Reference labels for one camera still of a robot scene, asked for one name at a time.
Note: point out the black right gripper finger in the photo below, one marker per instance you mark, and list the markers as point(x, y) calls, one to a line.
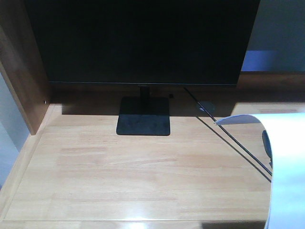
point(267, 145)

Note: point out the white paper sheets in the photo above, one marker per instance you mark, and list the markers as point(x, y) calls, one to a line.
point(286, 133)

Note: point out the wooden desk side panel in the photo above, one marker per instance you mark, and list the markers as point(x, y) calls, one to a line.
point(21, 64)

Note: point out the black computer monitor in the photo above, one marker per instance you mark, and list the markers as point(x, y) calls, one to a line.
point(143, 42)

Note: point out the grey desk cable grommet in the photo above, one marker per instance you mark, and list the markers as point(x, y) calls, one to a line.
point(206, 106)

